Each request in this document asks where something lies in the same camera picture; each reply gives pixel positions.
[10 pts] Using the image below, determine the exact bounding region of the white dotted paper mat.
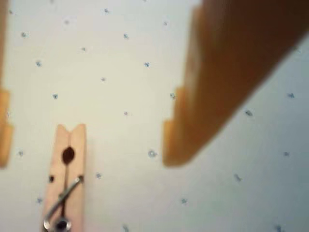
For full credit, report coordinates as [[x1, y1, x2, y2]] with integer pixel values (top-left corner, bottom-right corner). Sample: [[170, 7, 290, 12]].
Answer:
[[0, 0, 309, 232]]

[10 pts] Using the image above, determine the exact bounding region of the wooden clothespin with metal spring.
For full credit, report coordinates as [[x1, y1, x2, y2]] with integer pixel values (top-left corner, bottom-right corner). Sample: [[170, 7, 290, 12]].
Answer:
[[41, 123, 87, 232]]

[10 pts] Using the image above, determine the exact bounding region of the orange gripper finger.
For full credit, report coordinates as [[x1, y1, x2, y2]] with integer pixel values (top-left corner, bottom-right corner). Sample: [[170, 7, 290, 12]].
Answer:
[[0, 0, 15, 169], [162, 0, 309, 168]]

